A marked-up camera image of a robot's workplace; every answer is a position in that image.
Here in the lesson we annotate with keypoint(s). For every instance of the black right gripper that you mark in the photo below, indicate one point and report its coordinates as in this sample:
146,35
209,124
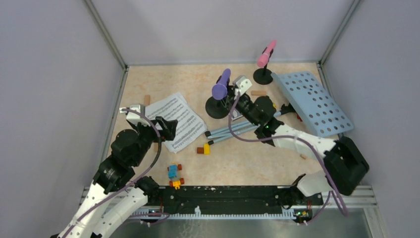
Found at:
231,89

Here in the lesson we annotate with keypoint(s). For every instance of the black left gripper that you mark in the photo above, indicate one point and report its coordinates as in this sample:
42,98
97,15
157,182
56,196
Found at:
170,125

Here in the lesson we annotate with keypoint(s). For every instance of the purple toy microphone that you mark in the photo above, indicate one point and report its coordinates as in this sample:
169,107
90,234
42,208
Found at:
220,89

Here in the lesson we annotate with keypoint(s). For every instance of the black microphone stand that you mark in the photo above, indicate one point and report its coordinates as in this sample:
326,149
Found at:
214,109
263,76

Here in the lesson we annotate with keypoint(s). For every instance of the pink toy microphone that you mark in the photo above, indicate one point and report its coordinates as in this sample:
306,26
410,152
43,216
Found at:
265,56

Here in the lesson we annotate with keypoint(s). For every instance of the light blue music stand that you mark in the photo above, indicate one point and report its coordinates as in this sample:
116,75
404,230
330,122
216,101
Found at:
307,98

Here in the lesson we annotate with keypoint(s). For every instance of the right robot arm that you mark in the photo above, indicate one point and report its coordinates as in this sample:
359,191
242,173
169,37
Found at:
342,164

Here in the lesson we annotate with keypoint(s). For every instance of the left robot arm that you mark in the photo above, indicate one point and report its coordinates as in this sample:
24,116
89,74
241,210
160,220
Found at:
114,194

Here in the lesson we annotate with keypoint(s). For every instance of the blue playing card box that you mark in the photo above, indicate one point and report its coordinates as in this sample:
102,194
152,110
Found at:
236,116

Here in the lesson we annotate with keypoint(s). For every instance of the light wooden block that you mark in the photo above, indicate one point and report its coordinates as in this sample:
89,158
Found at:
258,93

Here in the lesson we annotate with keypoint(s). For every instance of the wooden block far left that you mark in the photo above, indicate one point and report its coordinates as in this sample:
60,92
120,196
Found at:
147,100

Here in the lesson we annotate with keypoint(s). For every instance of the yellow wooden block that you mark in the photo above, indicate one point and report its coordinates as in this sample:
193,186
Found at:
206,149

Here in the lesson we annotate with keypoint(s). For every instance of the blue toy brick car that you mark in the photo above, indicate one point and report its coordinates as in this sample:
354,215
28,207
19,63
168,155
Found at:
175,179

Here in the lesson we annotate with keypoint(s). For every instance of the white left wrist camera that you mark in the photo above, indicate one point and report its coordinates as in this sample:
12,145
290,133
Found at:
134,113

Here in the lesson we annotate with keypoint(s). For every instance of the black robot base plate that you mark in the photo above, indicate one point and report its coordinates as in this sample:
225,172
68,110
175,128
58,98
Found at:
229,200

